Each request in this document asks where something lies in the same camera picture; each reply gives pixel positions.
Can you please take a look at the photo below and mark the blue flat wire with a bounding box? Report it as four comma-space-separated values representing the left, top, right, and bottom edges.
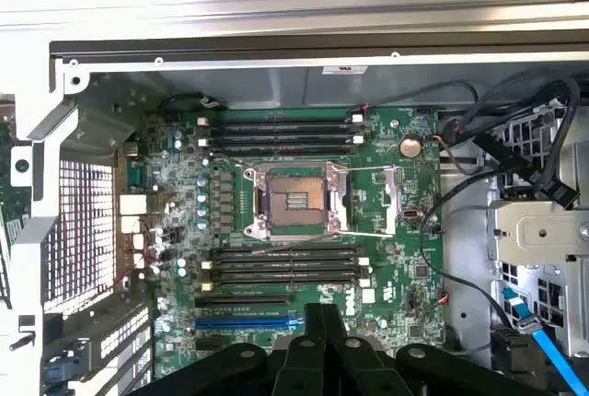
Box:
500, 286, 589, 396

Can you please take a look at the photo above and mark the blue expansion slot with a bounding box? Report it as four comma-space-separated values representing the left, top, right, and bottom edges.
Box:
194, 316, 304, 331

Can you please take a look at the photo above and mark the round coin battery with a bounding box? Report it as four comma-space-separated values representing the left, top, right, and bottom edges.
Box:
398, 134, 422, 159

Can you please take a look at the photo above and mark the silver CPU socket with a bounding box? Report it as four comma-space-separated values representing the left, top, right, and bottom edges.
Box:
241, 160, 351, 243

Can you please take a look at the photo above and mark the green Dell motherboard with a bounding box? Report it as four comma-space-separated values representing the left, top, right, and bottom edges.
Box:
117, 105, 445, 379

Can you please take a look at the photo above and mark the silver metal disk bay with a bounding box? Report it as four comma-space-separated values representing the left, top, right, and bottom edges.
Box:
486, 100, 589, 356

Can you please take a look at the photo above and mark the long black expansion slot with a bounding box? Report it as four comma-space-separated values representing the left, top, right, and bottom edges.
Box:
194, 295, 296, 309

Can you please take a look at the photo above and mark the thin black wire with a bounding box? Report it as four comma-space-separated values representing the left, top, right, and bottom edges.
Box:
356, 79, 479, 114
419, 169, 501, 369

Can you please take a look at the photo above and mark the RAM slot with white latches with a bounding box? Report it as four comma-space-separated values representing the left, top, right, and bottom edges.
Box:
196, 135, 365, 147
201, 255, 370, 268
201, 275, 372, 292
197, 114, 365, 128

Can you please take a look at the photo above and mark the thick black wire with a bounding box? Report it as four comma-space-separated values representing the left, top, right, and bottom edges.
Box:
436, 71, 582, 211

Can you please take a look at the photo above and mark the red and black twisted wire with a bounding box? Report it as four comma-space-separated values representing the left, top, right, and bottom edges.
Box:
109, 219, 158, 292

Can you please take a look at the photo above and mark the RAM slot with black latches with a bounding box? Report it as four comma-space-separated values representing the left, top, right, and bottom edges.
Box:
209, 145, 361, 157
209, 126, 364, 137
209, 244, 361, 257
209, 266, 374, 278

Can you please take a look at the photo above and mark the open grey PC case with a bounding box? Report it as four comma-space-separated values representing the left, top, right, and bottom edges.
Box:
6, 39, 589, 396

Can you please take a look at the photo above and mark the white case sticker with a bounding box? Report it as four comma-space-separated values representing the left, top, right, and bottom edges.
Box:
321, 64, 369, 76

